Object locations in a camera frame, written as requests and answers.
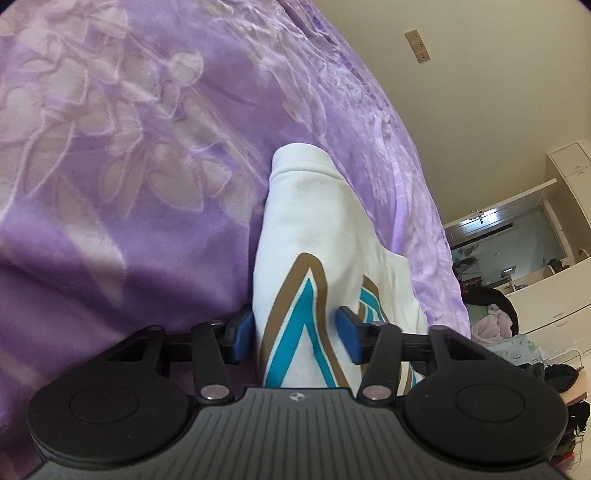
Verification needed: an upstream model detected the purple floral blanket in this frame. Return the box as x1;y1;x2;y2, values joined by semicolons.
0;0;472;480

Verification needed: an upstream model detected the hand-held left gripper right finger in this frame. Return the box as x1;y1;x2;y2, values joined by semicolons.
336;305;497;403

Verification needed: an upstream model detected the white printed small shirt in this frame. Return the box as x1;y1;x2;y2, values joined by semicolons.
252;144;430;398

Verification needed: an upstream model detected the wall mirror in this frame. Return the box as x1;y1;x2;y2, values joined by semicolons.
444;203;570;289

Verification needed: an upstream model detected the white tall cabinet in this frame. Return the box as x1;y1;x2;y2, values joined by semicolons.
545;142;591;261

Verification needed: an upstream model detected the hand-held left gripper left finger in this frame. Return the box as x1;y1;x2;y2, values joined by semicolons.
97;310;254;403

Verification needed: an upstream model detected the white drawer desk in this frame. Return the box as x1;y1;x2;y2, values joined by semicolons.
505;256;591;365

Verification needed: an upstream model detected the pile of dark clothes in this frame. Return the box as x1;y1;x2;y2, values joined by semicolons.
519;362;591;467

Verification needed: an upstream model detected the beige wall socket plate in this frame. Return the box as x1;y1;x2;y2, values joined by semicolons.
405;28;432;64

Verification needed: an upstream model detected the green printed tissue pack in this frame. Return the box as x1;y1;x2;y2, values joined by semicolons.
490;336;546;365

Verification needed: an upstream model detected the pink fluffy cloth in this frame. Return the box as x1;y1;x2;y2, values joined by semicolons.
470;302;514;343

